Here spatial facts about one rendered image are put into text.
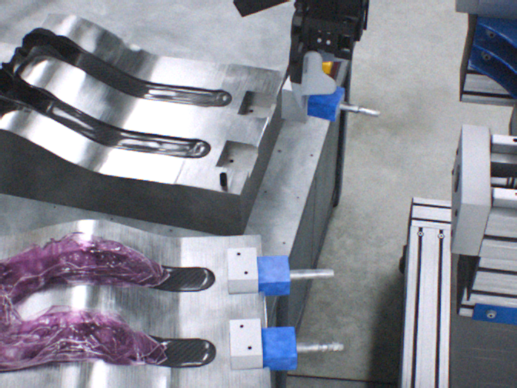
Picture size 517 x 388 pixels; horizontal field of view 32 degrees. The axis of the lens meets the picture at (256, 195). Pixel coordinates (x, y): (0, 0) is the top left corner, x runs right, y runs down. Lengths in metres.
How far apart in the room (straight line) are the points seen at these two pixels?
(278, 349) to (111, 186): 0.35
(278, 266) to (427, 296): 0.84
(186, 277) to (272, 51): 0.53
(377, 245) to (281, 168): 0.99
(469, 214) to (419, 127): 1.57
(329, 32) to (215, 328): 0.39
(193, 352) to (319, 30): 0.42
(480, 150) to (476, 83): 0.47
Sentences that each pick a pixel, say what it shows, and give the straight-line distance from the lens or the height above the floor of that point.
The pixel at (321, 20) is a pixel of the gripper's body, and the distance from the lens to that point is 1.13.
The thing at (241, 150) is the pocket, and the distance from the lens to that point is 1.26.
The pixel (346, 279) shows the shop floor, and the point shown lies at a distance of 2.23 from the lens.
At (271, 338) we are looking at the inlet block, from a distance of 1.06.
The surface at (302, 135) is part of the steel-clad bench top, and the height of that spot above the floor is 0.80.
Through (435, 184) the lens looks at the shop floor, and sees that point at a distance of 2.47.
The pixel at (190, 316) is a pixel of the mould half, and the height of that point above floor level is 0.85.
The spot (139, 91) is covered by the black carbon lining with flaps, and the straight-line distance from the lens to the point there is 1.36.
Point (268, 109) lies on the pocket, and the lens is 1.34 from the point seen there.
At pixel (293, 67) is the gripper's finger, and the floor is 1.02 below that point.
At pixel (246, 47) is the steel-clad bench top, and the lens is 1.56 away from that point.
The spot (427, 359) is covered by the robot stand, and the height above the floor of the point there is 0.23.
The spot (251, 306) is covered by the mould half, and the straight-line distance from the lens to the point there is 1.11.
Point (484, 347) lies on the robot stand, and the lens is 1.90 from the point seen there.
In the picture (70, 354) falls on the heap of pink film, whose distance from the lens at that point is 1.03.
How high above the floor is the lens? 1.75
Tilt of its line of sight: 47 degrees down
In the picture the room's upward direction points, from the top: 1 degrees counter-clockwise
